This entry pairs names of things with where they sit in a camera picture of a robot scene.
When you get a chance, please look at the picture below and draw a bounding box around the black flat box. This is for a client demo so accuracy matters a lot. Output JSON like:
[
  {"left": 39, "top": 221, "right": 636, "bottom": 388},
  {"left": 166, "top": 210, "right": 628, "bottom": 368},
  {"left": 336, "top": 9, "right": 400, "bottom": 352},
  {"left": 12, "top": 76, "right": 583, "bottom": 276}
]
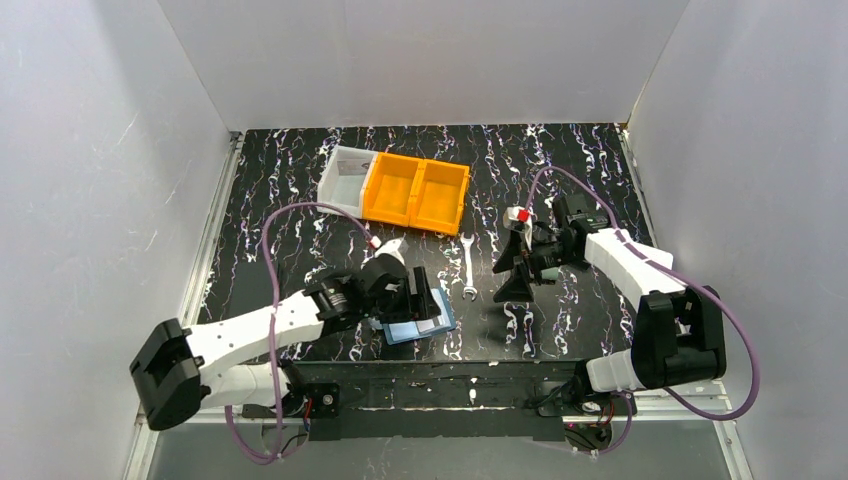
[{"left": 226, "top": 261, "right": 273, "bottom": 320}]

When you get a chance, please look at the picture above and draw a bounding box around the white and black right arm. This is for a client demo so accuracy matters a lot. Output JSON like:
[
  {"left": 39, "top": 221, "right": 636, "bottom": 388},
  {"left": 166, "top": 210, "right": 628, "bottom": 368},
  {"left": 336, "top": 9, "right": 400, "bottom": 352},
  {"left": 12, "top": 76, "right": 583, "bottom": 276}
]
[{"left": 493, "top": 195, "right": 726, "bottom": 406}]

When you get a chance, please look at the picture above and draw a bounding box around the silver wrench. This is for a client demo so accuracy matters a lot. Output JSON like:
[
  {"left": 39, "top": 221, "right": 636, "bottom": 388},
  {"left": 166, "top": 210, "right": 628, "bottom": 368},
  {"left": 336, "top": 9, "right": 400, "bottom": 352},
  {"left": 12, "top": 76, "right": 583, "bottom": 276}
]
[{"left": 460, "top": 234, "right": 478, "bottom": 301}]

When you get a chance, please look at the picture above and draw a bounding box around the left orange plastic bin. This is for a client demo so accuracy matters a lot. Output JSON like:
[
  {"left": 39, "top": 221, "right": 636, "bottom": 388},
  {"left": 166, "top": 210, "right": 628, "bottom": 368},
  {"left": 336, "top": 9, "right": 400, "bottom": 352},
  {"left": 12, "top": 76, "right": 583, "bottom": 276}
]
[{"left": 363, "top": 152, "right": 425, "bottom": 227}]

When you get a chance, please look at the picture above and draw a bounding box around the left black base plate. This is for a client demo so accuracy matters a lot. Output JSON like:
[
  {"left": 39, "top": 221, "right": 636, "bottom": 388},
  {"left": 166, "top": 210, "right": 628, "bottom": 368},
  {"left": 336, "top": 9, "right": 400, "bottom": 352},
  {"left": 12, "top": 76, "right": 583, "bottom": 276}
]
[{"left": 240, "top": 383, "right": 340, "bottom": 420}]

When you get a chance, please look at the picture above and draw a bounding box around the aluminium left rail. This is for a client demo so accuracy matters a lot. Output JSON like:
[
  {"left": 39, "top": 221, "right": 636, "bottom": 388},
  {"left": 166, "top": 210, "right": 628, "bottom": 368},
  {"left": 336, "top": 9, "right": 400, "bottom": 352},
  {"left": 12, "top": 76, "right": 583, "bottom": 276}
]
[{"left": 178, "top": 131, "right": 245, "bottom": 327}]

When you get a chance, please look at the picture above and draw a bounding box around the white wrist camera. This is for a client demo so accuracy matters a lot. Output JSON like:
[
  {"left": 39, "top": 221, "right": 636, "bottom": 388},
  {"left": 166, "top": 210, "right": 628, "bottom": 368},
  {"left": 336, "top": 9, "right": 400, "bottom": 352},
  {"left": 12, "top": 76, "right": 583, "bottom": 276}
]
[
  {"left": 503, "top": 206, "right": 533, "bottom": 231},
  {"left": 370, "top": 237, "right": 408, "bottom": 265}
]

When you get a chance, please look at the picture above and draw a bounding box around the aluminium front rail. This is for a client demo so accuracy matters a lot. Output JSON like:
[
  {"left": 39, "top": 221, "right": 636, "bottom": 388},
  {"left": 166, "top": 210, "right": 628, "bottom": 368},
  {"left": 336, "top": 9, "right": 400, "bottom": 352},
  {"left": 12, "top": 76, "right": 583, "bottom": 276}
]
[{"left": 137, "top": 372, "right": 728, "bottom": 431}]

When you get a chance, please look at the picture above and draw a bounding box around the aluminium rail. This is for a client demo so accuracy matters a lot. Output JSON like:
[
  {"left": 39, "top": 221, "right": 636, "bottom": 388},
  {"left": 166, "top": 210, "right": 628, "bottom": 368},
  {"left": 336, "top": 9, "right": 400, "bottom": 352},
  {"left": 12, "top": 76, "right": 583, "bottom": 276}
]
[
  {"left": 178, "top": 131, "right": 245, "bottom": 327},
  {"left": 137, "top": 372, "right": 728, "bottom": 431}
]

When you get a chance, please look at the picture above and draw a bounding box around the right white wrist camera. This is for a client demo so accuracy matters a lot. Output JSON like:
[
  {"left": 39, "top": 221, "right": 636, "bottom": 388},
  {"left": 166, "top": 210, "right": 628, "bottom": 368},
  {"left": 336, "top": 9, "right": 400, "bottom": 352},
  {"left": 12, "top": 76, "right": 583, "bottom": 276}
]
[{"left": 503, "top": 206, "right": 533, "bottom": 231}]

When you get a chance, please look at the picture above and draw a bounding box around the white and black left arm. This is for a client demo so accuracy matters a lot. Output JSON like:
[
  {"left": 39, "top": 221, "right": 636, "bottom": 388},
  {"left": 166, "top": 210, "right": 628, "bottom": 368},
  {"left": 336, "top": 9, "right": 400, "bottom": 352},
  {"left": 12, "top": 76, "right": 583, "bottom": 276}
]
[{"left": 129, "top": 254, "right": 449, "bottom": 431}]

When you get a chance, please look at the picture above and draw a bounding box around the right orange plastic bin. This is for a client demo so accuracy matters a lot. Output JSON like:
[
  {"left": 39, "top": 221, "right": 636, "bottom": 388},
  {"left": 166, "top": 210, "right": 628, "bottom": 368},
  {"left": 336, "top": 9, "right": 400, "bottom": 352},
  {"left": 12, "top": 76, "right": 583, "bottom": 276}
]
[{"left": 409, "top": 160, "right": 470, "bottom": 236}]

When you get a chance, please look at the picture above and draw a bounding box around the blue card holder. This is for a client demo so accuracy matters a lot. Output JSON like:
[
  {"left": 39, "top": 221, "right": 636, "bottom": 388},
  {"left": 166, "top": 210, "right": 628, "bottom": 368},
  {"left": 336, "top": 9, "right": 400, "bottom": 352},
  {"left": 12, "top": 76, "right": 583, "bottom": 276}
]
[{"left": 368, "top": 287, "right": 457, "bottom": 345}]

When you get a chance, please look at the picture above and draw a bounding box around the orange plastic bin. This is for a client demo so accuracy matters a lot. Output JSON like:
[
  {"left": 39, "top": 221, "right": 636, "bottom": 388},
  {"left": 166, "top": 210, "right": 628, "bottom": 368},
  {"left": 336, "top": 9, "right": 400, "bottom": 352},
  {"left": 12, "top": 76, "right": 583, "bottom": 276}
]
[
  {"left": 409, "top": 160, "right": 470, "bottom": 236},
  {"left": 363, "top": 152, "right": 425, "bottom": 227}
]

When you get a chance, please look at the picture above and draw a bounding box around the green card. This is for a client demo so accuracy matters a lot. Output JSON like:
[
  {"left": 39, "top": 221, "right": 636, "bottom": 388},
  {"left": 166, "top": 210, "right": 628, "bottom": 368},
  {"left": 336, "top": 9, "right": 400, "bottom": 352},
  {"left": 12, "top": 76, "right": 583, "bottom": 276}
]
[{"left": 540, "top": 267, "right": 560, "bottom": 284}]

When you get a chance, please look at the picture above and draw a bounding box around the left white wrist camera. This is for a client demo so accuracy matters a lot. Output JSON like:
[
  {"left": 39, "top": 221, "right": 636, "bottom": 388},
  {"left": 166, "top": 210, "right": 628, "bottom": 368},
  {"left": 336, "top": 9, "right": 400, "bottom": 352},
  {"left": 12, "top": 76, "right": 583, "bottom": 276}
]
[{"left": 370, "top": 237, "right": 408, "bottom": 265}]

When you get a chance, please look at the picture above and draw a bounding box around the white plastic bin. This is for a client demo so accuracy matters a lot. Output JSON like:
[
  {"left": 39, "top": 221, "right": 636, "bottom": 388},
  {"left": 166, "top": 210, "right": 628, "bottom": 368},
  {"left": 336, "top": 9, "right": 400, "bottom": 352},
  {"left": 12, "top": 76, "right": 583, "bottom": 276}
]
[{"left": 316, "top": 146, "right": 378, "bottom": 219}]

